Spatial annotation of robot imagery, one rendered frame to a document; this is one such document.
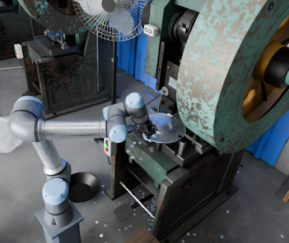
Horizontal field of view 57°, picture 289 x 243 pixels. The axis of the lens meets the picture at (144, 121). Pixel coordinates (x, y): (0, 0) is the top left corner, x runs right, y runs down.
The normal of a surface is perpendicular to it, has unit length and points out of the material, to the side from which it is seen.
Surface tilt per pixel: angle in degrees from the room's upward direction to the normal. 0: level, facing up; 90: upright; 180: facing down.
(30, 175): 0
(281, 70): 77
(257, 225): 0
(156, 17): 90
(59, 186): 8
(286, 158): 90
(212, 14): 62
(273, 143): 90
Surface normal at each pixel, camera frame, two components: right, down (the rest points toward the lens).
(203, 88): -0.77, 0.34
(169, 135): 0.09, -0.81
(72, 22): 0.61, 0.51
